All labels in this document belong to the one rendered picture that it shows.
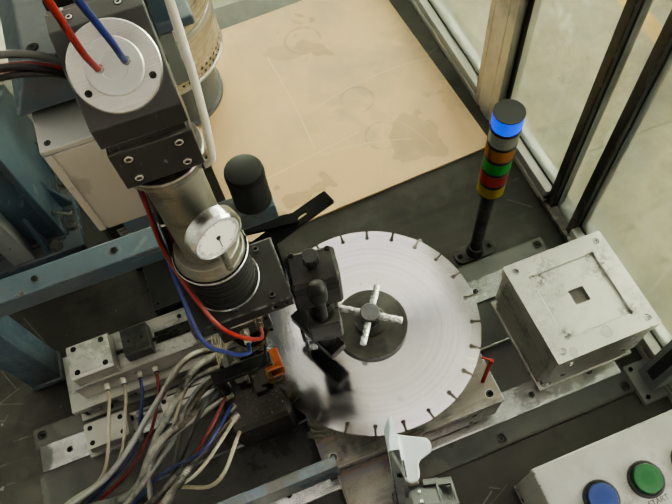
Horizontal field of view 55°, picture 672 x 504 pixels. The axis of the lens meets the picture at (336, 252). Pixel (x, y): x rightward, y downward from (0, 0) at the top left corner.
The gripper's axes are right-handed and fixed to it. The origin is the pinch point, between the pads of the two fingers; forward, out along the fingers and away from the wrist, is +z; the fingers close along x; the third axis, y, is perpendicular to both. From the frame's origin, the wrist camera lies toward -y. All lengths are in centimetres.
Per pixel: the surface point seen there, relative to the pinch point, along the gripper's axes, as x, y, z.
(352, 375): 11.0, -3.6, 5.7
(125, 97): 63, -16, -26
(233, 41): 44, -19, 95
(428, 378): 9.9, 7.2, 3.7
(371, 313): 19.3, 0.5, 8.7
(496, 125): 41.5, 21.5, 17.0
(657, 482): -3.2, 35.4, -9.7
